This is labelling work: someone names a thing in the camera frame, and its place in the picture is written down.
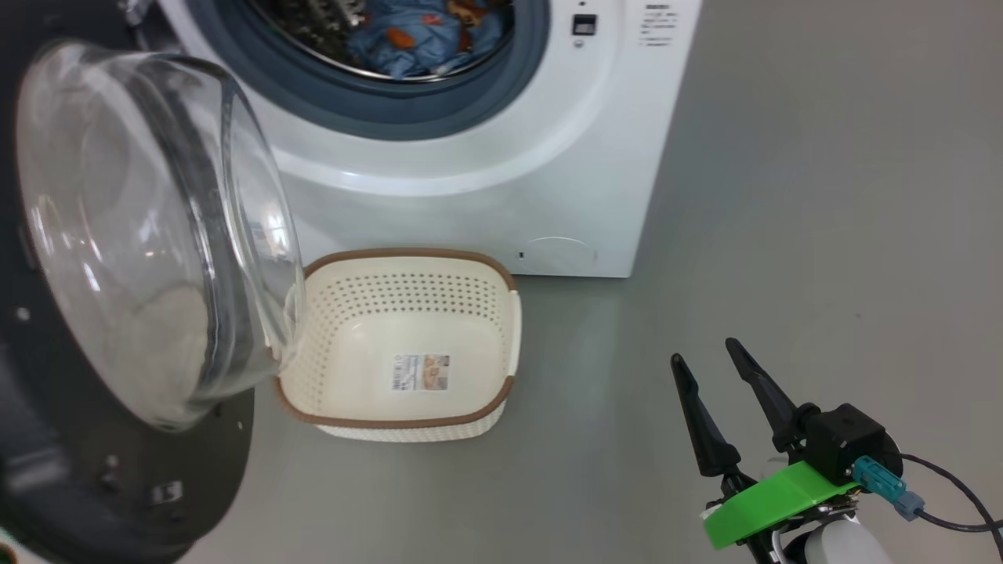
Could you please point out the white front-load washing machine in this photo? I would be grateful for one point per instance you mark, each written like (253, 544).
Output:
(470, 196)

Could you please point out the paper basket product label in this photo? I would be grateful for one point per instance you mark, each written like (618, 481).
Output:
(421, 373)

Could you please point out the blue garment with orange print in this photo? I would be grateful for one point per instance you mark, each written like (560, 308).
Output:
(427, 39)

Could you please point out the stainless steel washing machine drum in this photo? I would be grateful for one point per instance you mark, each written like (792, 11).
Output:
(313, 23)

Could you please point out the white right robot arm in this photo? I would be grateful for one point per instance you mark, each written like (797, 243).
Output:
(838, 544)

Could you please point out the round white filter cover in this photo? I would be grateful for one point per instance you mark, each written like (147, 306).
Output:
(560, 254)

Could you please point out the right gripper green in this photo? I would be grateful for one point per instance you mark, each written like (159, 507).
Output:
(776, 497)

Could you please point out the cream perforated laundry basket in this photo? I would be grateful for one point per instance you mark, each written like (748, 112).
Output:
(368, 313)

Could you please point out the washing machine glass door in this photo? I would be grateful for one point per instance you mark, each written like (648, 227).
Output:
(117, 235)

